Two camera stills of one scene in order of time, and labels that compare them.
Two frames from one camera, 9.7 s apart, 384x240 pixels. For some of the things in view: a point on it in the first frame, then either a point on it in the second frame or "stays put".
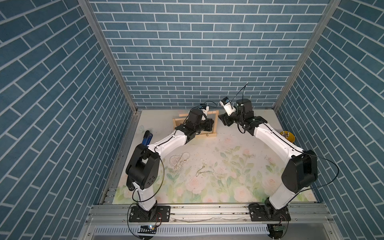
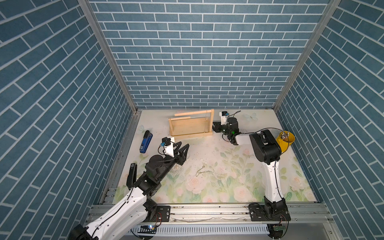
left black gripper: [208, 122] → [180, 158]
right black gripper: [224, 118] → [218, 127]
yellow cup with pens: [289, 136] stays put
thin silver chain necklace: [198, 173] stays put
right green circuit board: [279, 227] stays put
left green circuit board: [147, 229] stays put
